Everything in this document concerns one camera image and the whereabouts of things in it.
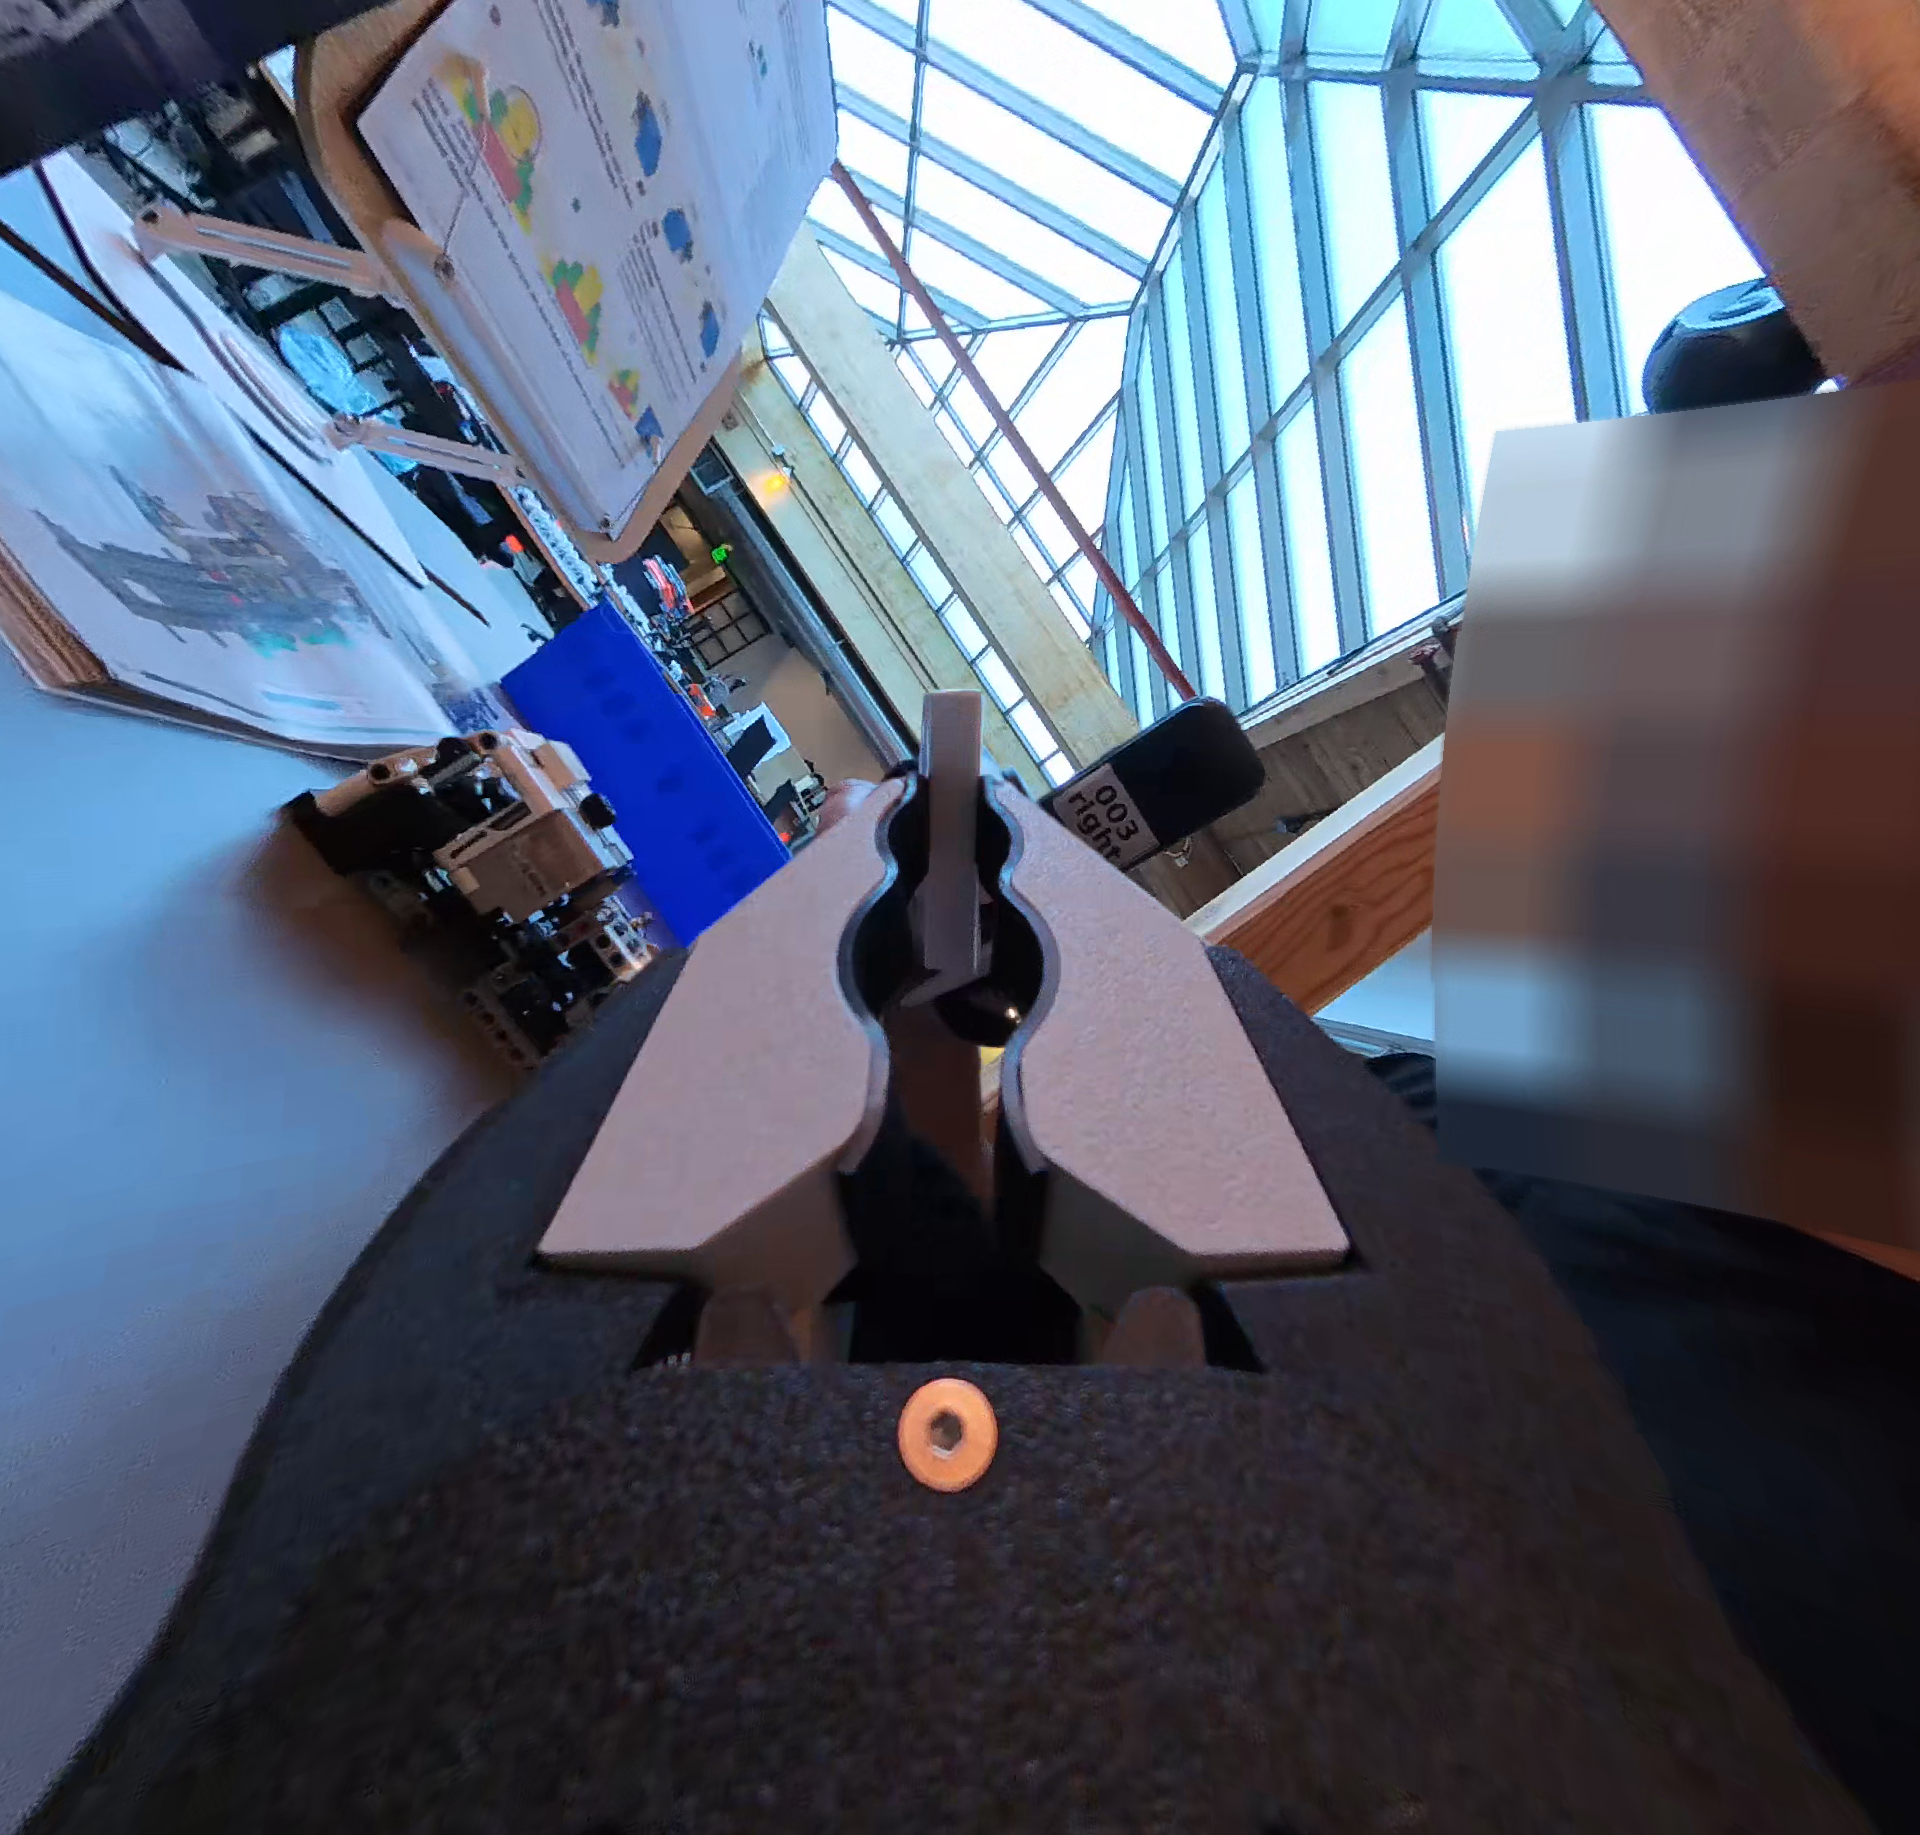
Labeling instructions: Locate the black rounded object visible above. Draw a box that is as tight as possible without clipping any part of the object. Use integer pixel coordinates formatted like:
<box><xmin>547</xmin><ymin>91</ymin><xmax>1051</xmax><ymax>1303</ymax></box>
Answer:
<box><xmin>1642</xmin><ymin>283</ymin><xmax>1824</xmax><ymax>412</ymax></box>

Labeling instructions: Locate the lego set box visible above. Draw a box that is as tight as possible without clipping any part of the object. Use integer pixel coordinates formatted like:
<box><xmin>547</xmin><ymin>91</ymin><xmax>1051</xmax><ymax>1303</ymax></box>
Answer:
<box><xmin>0</xmin><ymin>0</ymin><xmax>422</xmax><ymax>181</ymax></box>

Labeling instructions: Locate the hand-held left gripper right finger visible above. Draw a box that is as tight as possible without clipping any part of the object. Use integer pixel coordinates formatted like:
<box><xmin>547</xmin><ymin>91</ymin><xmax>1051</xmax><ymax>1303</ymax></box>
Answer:
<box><xmin>976</xmin><ymin>784</ymin><xmax>1354</xmax><ymax>1359</ymax></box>

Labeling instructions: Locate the blue plastic bin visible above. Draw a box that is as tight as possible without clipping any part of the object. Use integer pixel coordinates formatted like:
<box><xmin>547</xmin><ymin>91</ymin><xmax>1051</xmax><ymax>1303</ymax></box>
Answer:
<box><xmin>500</xmin><ymin>602</ymin><xmax>796</xmax><ymax>951</ymax></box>

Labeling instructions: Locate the grey lego beam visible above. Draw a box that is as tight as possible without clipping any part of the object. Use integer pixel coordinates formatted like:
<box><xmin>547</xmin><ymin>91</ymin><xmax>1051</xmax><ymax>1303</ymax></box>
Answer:
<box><xmin>900</xmin><ymin>691</ymin><xmax>999</xmax><ymax>1009</ymax></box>

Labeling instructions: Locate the person's black shirt torso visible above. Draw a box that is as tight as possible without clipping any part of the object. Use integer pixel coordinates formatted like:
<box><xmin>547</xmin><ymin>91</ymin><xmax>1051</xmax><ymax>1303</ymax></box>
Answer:
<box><xmin>1380</xmin><ymin>1054</ymin><xmax>1920</xmax><ymax>1835</ymax></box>

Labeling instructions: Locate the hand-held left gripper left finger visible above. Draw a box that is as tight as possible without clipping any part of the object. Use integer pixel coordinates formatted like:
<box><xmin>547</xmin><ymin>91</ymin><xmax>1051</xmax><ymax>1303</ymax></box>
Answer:
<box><xmin>539</xmin><ymin>777</ymin><xmax>939</xmax><ymax>1364</ymax></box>

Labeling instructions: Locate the open instruction booklet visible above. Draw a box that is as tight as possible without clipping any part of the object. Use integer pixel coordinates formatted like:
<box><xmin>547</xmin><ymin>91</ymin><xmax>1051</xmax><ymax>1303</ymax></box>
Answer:
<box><xmin>0</xmin><ymin>290</ymin><xmax>498</xmax><ymax>757</ymax></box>

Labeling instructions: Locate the lego truck model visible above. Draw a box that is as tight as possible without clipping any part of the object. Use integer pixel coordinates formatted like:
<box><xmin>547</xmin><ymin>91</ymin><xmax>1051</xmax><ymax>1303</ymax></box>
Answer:
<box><xmin>283</xmin><ymin>724</ymin><xmax>678</xmax><ymax>1071</ymax></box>

